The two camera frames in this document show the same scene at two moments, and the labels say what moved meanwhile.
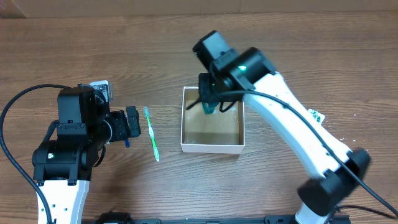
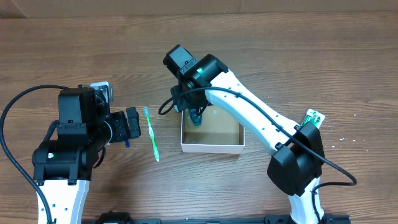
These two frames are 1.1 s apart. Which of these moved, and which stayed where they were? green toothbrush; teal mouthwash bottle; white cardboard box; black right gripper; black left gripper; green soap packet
Moved: teal mouthwash bottle; black right gripper
Stayed: black left gripper; white cardboard box; green toothbrush; green soap packet
